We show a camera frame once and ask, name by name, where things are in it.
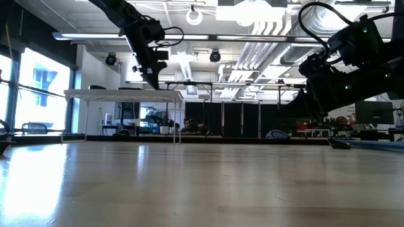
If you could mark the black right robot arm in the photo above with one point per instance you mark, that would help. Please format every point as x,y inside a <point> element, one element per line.
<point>378,72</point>

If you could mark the black leaf-shaped mini plate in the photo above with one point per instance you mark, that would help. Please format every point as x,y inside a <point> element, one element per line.
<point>129,88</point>

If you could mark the black computer monitor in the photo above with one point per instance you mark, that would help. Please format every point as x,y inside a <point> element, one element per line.
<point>374,112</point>

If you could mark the black round ceiling speaker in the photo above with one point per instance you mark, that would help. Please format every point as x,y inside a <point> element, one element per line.
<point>111,59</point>
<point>215,56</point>

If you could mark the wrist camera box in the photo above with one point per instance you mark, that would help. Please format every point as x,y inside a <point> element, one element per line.
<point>154,30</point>
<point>356,42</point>

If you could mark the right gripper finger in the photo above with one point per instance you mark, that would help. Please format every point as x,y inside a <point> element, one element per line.
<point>298,113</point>
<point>298,101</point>

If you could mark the person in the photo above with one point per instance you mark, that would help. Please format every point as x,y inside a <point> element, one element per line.
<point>189,124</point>

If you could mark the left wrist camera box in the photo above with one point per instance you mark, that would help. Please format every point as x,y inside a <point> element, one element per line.
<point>154,30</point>

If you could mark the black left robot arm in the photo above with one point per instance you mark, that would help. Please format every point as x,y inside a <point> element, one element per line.
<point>113,11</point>

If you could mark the white cup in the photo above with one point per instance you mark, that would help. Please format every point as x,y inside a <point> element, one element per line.
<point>164,130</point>

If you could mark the ceiling light rail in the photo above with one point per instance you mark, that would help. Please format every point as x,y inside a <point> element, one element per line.
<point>94,36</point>

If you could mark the black square mini plate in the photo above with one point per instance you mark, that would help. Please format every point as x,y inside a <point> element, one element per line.
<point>5,147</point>

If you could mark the black metal stand frame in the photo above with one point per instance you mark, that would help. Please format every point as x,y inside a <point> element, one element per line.
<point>279,93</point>

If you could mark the mesh office chair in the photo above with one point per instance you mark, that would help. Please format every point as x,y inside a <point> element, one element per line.
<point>34,128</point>

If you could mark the black partition panels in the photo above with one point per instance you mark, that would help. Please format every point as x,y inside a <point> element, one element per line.
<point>233,119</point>

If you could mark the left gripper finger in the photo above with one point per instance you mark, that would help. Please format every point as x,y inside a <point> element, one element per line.
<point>157,71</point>
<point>149,78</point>

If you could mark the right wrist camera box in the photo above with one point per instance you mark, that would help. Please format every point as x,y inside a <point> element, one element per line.
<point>356,42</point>

